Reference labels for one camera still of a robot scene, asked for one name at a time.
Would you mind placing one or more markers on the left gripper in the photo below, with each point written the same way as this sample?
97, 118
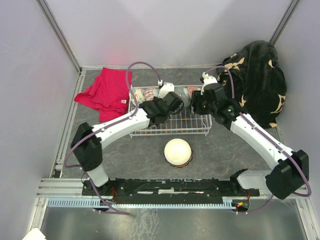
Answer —
156, 99

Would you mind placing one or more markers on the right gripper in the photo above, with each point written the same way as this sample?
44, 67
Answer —
196, 98

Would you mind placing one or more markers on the grey hexagon pattern bowl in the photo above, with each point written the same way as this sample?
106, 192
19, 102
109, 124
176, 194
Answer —
182, 92

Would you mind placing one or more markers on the blue triangle pattern bowl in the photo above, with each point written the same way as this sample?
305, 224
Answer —
151, 93

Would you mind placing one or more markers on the floral orange green bowl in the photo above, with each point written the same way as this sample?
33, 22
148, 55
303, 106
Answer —
139, 95

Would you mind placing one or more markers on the white wire dish rack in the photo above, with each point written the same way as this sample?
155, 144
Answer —
182, 123

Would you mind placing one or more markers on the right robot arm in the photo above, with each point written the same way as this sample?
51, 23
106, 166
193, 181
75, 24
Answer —
288, 169

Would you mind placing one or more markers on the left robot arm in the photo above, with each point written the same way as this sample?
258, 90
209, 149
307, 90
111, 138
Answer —
89, 141

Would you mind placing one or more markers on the red folded t-shirt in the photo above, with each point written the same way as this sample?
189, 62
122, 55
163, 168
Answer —
108, 95

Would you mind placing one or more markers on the black floral blanket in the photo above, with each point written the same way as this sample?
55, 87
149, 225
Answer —
253, 77

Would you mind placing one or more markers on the white paper corner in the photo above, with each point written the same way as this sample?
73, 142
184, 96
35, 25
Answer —
34, 234

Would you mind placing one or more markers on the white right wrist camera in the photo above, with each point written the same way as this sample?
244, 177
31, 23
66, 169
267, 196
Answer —
207, 79

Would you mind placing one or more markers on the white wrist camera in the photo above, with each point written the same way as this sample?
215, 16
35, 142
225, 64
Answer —
207, 79
165, 88

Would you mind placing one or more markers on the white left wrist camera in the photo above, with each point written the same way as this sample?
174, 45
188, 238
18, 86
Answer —
165, 88

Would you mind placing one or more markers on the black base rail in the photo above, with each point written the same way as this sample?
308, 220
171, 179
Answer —
173, 191

